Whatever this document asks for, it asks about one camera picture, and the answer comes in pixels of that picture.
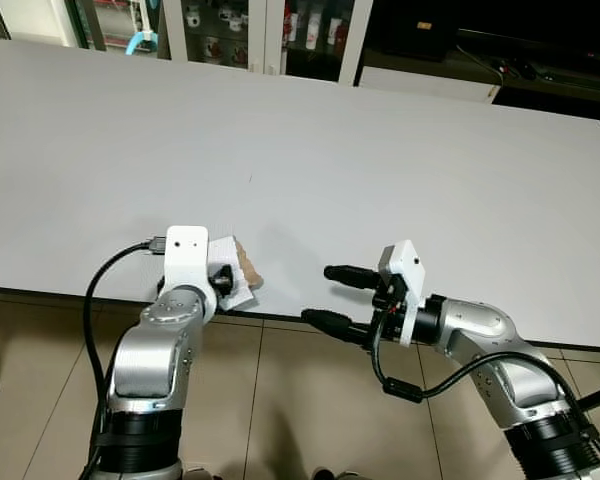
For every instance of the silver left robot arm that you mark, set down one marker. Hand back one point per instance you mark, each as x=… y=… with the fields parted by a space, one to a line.
x=150 y=350

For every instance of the black low cabinet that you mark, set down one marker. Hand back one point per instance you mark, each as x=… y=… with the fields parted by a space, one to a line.
x=540 y=30

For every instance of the black power strip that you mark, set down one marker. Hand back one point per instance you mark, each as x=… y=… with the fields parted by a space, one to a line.
x=515 y=70

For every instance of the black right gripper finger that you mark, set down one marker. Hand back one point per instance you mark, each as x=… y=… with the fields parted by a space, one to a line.
x=335 y=325
x=350 y=274

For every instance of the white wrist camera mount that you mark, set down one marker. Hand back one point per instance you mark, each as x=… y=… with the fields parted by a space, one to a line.
x=187 y=258
x=405 y=268

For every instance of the white brown cardboard scrap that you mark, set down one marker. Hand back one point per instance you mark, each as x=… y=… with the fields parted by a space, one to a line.
x=248 y=268

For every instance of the light blue hook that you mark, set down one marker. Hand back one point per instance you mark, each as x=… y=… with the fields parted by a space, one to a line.
x=140 y=42

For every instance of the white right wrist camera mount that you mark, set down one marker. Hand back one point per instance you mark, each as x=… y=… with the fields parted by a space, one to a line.
x=405 y=268

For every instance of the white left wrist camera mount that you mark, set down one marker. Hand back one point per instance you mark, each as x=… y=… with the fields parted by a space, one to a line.
x=187 y=258

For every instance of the white glass door cabinet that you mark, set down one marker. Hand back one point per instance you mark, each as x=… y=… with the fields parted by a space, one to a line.
x=275 y=35

